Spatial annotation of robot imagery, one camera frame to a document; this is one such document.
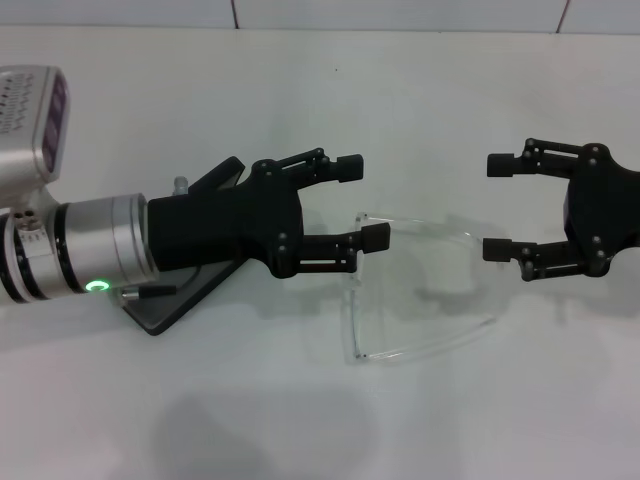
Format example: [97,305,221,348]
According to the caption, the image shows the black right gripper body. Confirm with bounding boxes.
[562,142,640,277]

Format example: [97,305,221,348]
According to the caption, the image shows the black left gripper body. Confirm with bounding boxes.
[144,157,306,280]

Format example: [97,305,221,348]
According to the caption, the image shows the black glasses case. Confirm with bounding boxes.
[122,156,247,335]

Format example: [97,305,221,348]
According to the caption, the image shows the black cable with silver plug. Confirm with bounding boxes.
[121,266,202,302]

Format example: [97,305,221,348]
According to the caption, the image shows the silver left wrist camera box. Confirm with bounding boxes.
[0,64,72,199]

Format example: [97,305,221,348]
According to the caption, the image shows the clear white glasses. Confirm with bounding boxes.
[339,211,509,364]

